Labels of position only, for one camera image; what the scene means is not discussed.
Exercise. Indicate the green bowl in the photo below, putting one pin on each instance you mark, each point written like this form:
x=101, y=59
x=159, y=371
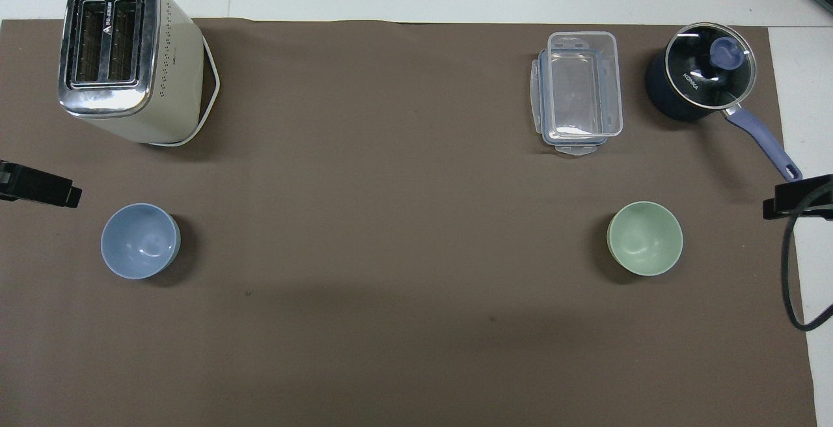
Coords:
x=645, y=239

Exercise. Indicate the blue bowl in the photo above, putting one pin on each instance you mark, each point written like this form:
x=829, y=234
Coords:
x=139, y=242

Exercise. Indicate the clear plastic container lid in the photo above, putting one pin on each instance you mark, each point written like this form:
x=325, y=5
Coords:
x=573, y=149

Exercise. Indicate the clear plastic food container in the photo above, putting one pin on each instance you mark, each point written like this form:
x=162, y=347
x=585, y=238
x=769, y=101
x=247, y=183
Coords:
x=581, y=85

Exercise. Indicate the dark blue saucepan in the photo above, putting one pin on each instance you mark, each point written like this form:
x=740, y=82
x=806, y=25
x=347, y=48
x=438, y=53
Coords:
x=664, y=98

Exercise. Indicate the cream and chrome toaster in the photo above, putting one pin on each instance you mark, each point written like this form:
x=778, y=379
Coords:
x=172, y=82

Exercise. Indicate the glass pot lid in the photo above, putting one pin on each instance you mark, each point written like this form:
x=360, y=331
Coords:
x=703, y=82

